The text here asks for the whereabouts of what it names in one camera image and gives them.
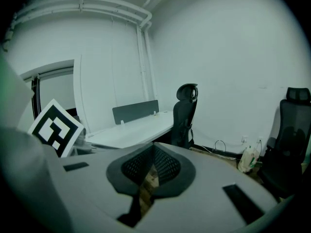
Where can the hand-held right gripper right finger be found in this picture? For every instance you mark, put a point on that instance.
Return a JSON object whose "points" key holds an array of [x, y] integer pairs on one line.
{"points": [[206, 203]]}

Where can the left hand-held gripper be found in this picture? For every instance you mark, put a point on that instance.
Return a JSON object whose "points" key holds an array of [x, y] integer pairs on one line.
{"points": [[56, 127]]}

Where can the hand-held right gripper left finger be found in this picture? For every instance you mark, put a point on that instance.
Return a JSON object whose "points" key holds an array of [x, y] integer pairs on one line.
{"points": [[97, 190]]}

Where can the white plastic bag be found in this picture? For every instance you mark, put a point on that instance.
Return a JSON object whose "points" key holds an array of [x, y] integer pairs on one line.
{"points": [[247, 159]]}

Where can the dark grey desk divider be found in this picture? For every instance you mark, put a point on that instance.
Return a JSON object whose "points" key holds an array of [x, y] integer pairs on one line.
{"points": [[136, 111]]}

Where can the black mesh office chair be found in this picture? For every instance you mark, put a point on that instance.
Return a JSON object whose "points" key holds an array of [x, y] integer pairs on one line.
{"points": [[289, 142], [183, 120]]}

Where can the white window frame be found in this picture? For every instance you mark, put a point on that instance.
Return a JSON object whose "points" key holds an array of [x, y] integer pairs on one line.
{"points": [[48, 65]]}

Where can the white wall socket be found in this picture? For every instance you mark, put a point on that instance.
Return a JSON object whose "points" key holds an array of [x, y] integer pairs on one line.
{"points": [[260, 139]]}

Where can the white wall pipe run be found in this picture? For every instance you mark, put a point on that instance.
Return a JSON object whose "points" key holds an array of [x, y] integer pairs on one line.
{"points": [[109, 5]]}

